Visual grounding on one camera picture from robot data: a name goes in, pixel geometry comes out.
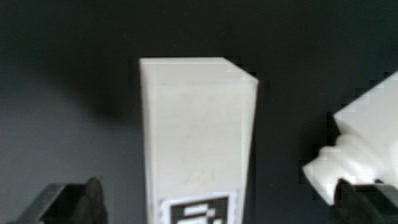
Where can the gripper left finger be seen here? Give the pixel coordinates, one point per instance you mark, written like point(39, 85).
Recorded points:
point(67, 204)

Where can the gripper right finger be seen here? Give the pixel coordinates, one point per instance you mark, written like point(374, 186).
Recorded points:
point(364, 203)

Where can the white leg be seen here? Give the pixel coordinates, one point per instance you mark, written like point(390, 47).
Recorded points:
point(197, 109)
point(360, 158)

